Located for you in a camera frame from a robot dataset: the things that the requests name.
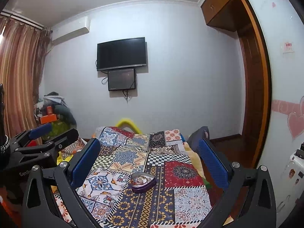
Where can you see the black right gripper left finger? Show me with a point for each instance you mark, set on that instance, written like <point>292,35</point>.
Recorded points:
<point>39,208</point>

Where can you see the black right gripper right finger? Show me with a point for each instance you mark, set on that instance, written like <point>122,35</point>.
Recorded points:
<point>258,208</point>

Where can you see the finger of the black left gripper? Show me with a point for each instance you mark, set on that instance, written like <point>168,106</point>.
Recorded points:
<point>40,131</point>

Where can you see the purple heart jewelry box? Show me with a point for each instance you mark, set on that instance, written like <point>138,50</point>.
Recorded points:
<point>141,182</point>

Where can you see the pile of clothes and boxes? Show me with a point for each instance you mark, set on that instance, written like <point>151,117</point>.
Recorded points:
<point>52,109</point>

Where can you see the yellow garment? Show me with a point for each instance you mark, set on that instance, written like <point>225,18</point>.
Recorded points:
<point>61,158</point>

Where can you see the white suitcase with stickers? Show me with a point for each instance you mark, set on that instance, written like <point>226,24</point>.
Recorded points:
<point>290,186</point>

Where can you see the striped brown pillow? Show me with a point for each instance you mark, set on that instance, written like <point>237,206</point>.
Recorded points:
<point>74,147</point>

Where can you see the yellow curved object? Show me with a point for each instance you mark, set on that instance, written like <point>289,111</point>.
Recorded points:
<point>128,123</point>

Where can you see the striped brown curtain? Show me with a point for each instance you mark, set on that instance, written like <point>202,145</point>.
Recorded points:
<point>23,52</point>

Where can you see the dark blue bag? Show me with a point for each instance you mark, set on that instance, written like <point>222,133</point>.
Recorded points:
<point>196,137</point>

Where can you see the colourful patchwork bedspread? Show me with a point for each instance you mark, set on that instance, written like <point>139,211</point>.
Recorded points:
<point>181,197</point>

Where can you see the brown wooden door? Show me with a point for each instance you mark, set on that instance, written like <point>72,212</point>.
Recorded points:
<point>257,93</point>

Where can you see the white air conditioner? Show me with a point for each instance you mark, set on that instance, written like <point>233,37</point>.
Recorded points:
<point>71,30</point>

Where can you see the white wardrobe with hearts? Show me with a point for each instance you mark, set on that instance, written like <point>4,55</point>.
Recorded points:
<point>283,32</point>

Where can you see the brown wooden overhead cabinet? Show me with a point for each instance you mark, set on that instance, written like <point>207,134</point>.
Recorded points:
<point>230,15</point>

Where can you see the small black wall monitor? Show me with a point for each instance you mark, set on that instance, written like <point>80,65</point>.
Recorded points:
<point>122,80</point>

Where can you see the large black wall television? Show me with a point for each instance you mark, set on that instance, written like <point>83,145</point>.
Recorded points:
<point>122,53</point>

